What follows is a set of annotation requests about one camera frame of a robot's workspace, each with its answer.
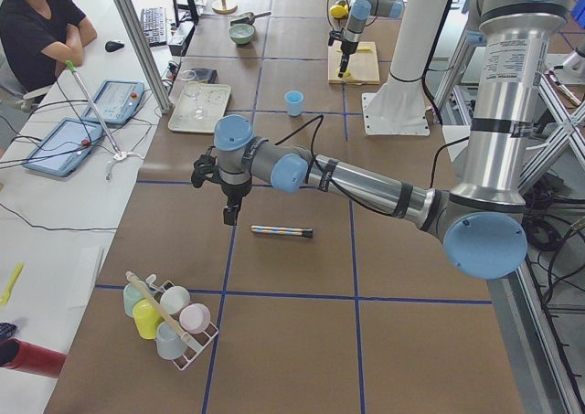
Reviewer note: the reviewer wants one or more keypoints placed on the person in black shirt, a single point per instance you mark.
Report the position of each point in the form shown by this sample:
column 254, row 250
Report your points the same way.
column 40, row 36

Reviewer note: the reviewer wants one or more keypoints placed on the black keyboard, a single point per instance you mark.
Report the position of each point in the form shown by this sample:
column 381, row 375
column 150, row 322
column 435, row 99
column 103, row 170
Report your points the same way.
column 154, row 26

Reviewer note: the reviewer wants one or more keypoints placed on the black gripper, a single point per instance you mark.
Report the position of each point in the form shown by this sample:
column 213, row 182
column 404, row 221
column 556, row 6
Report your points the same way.
column 231, row 193
column 345, row 51

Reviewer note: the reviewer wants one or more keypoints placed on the clear wine glass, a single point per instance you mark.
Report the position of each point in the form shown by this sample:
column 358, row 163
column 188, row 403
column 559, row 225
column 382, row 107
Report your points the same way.
column 192, row 89

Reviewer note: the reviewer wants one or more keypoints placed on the pink cup in rack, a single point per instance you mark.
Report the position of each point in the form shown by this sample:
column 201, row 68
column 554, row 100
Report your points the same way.
column 195, row 318

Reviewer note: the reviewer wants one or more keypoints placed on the yellow lemon upper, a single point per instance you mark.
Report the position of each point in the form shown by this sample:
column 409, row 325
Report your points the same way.
column 339, row 10

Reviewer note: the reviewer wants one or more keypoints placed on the pale green cup in rack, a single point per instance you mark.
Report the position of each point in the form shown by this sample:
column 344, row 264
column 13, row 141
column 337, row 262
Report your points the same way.
column 130, row 297

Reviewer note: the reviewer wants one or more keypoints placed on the grey-blue cup in rack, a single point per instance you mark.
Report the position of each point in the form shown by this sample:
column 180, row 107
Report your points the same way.
column 168, row 343

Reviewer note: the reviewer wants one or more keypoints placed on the cream serving tray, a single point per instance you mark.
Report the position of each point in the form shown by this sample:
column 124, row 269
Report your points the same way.
column 213, row 98

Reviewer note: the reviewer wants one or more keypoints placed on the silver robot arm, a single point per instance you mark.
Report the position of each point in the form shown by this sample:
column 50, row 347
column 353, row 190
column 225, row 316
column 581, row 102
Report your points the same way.
column 478, row 221
column 359, row 12

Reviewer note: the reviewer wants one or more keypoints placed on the steel ice scoop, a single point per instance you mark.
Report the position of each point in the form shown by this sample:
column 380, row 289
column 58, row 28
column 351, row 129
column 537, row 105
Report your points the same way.
column 248, row 18

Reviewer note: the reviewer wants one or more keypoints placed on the black computer mouse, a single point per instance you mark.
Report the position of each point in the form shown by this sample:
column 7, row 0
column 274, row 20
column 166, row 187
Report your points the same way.
column 113, row 45

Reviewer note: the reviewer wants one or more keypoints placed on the aluminium frame post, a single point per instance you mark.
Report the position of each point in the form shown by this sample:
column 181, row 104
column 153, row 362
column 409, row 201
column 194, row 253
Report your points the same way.
column 145, row 57

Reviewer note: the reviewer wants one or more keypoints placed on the light blue cup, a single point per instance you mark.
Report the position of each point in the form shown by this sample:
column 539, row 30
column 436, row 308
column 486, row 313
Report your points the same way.
column 294, row 100

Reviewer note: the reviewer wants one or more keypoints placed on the steel muddler black tip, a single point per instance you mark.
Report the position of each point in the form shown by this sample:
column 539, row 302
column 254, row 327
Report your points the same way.
column 307, row 233

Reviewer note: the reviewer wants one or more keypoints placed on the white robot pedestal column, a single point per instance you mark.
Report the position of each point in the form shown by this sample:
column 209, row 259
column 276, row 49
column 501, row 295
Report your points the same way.
column 398, row 108

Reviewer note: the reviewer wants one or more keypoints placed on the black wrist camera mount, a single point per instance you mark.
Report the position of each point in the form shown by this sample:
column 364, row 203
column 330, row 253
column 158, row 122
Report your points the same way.
column 205, row 169
column 334, row 35

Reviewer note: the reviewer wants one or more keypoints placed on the wooden mug tree stand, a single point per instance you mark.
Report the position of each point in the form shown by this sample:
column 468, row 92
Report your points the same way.
column 224, row 7

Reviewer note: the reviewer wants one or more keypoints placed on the bamboo cutting board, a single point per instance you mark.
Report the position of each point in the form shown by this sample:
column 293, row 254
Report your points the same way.
column 362, row 65

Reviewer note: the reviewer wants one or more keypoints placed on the yellow spatula on desk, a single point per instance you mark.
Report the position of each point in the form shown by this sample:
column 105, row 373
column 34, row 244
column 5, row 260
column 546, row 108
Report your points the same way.
column 7, row 291

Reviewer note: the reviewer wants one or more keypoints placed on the red bottle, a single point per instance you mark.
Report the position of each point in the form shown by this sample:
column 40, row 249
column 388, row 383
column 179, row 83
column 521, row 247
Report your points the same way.
column 29, row 358

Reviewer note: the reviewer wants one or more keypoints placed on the yellow cup in rack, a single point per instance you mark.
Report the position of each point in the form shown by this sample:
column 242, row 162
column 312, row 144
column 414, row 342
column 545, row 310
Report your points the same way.
column 146, row 319

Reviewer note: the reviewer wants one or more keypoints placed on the blue teach pendant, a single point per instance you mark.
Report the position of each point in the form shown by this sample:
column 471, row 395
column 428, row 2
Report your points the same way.
column 118, row 100
column 64, row 148

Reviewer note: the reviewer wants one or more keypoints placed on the white cup in rack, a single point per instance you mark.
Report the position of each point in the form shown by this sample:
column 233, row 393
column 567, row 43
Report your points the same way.
column 175, row 299

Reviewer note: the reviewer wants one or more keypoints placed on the yellow plastic knife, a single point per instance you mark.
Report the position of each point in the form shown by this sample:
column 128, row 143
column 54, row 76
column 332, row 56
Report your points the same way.
column 359, row 49

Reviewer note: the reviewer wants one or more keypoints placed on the white wire cup rack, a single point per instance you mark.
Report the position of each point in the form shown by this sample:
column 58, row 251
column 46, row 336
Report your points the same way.
column 166, row 314

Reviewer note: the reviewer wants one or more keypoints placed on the far blue teach pendant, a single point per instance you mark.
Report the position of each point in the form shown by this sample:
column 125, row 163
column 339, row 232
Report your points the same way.
column 118, row 100

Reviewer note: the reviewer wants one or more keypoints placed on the near blue teach pendant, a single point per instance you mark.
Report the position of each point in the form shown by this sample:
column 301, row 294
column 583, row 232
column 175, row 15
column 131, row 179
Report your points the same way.
column 64, row 148

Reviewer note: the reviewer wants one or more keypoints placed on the green bowl of ice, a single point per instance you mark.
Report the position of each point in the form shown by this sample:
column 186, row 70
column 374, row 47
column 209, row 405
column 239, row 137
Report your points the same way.
column 241, row 34

